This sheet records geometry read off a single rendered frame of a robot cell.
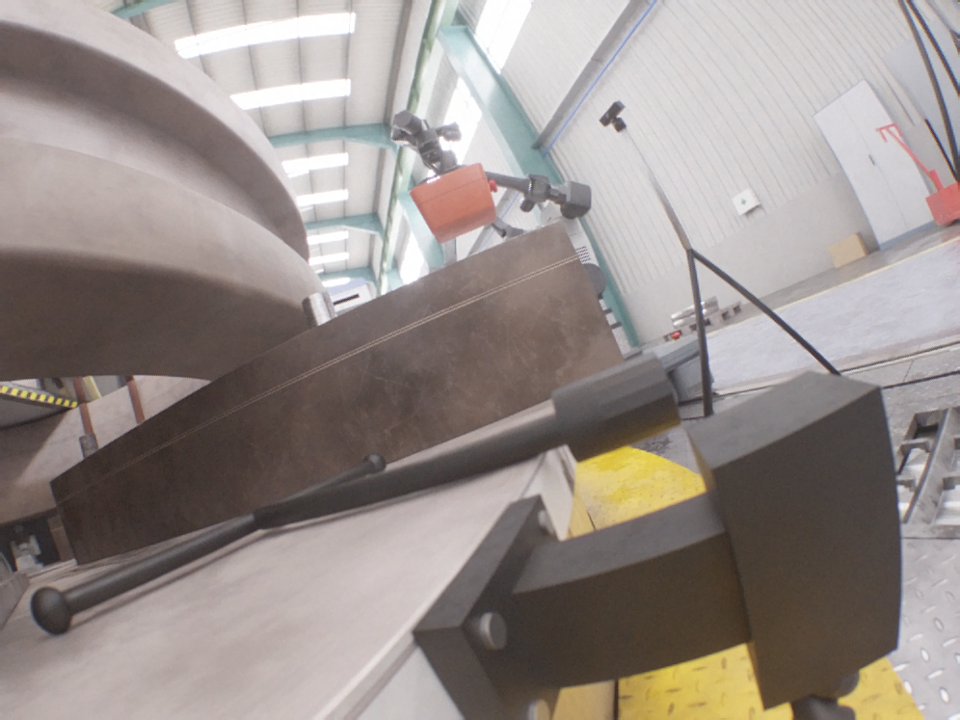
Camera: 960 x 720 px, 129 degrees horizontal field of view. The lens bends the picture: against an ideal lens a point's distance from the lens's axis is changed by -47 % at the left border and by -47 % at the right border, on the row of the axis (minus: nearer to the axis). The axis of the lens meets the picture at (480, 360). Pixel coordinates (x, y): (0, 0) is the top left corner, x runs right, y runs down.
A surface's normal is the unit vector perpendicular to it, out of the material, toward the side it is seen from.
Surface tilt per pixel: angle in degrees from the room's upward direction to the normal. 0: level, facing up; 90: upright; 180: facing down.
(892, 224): 90
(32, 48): 180
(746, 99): 90
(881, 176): 90
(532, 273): 90
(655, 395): 80
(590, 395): 49
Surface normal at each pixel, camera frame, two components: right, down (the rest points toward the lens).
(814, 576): -0.33, 0.06
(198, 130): 0.38, 0.92
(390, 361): -0.08, -0.05
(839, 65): -0.88, 0.34
